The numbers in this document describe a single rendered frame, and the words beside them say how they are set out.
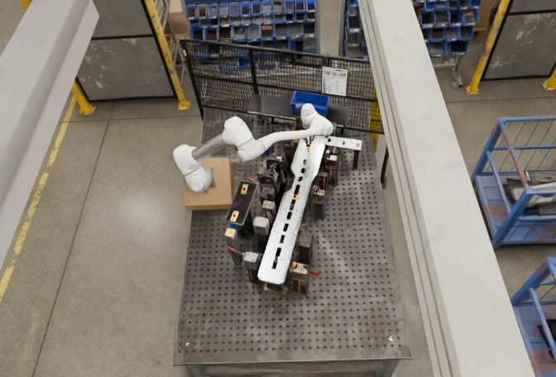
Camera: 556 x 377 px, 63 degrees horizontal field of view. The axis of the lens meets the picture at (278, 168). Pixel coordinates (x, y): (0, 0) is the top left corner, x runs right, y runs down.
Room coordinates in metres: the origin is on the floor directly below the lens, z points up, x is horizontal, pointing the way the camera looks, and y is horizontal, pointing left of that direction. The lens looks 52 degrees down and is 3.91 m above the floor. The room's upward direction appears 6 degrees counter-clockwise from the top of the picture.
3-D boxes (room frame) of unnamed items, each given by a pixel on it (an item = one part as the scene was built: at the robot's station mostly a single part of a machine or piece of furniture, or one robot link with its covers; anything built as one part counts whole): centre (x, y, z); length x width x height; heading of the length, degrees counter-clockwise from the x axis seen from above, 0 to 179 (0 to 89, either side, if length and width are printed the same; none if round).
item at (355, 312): (2.13, -0.05, 0.68); 2.56 x 1.61 x 0.04; 176
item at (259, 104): (2.88, -0.23, 1.02); 0.90 x 0.22 x 0.03; 70
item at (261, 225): (1.72, 0.16, 0.90); 0.13 x 0.10 x 0.41; 70
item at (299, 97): (2.84, -0.33, 1.10); 0.30 x 0.17 x 0.13; 68
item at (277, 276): (1.95, -0.11, 1.00); 1.38 x 0.22 x 0.02; 160
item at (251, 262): (1.47, 0.25, 0.88); 0.11 x 0.10 x 0.36; 70
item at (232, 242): (1.62, 0.38, 0.92); 0.08 x 0.08 x 0.44; 70
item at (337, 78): (2.89, -0.55, 1.30); 0.23 x 0.02 x 0.31; 70
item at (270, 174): (2.13, 0.05, 0.94); 0.18 x 0.13 x 0.49; 160
